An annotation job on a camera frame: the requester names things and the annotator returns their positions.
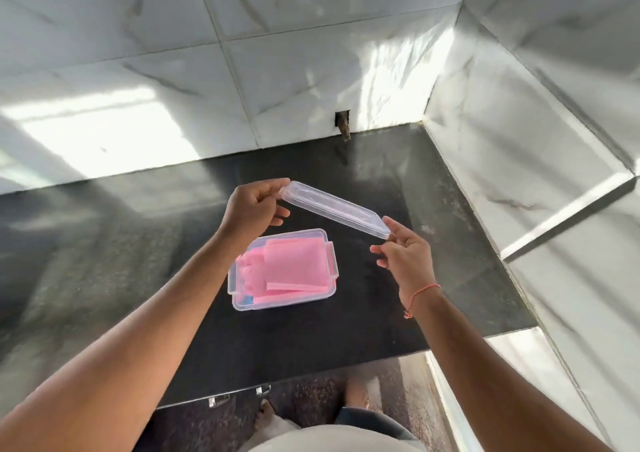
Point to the person's right hand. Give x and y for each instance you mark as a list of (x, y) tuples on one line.
[(410, 266)]

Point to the person's left hand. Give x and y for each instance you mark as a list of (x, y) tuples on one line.
[(250, 211)]

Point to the clear plastic lid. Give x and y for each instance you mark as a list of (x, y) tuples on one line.
[(335, 209)]

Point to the blue rubber glove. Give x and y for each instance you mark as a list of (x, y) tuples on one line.
[(247, 299)]

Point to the clear plastic box red latches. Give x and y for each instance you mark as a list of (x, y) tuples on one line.
[(280, 304)]

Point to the person's left forearm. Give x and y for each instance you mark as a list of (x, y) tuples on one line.
[(125, 346)]

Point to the person's right forearm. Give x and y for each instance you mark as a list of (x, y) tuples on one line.
[(500, 381)]

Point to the person's right foot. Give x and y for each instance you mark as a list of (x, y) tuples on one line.
[(357, 394)]

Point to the person's foot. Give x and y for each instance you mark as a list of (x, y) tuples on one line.
[(265, 414), (357, 394)]

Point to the person's left foot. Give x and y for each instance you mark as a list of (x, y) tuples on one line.
[(265, 414)]

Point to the grey trousers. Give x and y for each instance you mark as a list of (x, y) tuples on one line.
[(375, 419)]

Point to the white shirt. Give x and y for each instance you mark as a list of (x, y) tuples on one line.
[(330, 440)]

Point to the brown wall stub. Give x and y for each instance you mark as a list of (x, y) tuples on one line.
[(344, 125)]

